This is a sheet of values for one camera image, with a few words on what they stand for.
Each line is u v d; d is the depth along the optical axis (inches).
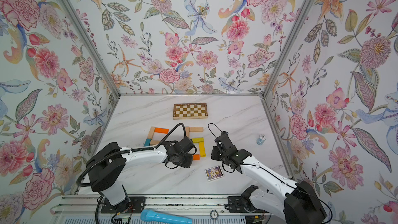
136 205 29.1
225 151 24.8
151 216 26.7
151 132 39.2
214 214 28.3
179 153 26.6
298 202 15.6
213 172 32.4
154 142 38.8
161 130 39.7
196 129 40.1
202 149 35.9
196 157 34.5
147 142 37.5
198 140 37.5
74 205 30.8
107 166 19.1
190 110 42.3
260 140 35.8
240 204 29.0
